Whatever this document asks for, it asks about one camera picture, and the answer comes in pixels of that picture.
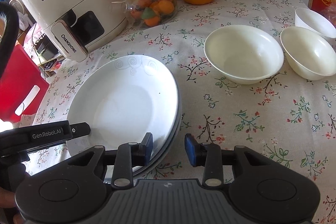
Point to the white bowl middle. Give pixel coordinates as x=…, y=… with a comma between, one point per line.
x=244, y=54

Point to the small white bowl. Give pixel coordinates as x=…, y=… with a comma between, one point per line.
x=315, y=22

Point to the red plastic stool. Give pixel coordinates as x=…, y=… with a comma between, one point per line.
x=22, y=87

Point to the white bowl right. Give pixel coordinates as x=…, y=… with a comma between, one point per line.
x=307, y=53

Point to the white deep plate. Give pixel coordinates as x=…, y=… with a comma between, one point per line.
x=122, y=101

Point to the blue patterned porcelain plate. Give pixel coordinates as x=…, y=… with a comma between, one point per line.
x=173, y=139

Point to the glass jar with bamboo lid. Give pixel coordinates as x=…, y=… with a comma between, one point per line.
x=150, y=13

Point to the person's left hand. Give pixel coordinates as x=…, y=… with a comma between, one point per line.
x=7, y=200

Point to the cream Changhong air fryer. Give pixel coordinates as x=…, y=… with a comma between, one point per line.
x=78, y=27

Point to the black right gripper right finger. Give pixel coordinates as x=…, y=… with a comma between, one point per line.
x=254, y=185

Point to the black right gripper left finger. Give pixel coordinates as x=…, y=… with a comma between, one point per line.
x=80, y=185

